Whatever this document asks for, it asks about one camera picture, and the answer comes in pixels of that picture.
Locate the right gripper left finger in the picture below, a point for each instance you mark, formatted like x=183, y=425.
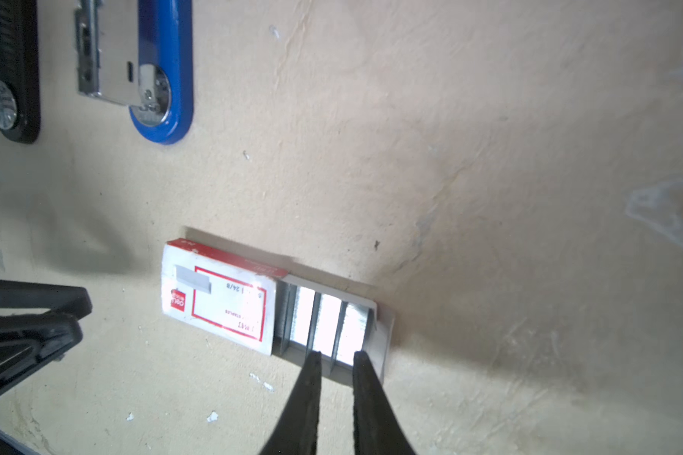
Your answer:
x=296, y=432

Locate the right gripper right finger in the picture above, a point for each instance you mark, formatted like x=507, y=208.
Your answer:
x=376, y=429

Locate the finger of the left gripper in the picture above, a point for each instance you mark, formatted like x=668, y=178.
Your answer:
x=73, y=300
x=30, y=342

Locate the red white staples box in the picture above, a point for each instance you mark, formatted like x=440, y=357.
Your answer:
x=234, y=297

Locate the black stapler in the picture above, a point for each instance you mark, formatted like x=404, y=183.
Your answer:
x=20, y=109

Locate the blue stapler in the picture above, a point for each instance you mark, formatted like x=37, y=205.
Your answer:
x=139, y=54

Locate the staple strips in box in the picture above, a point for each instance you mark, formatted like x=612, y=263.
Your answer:
x=310, y=320

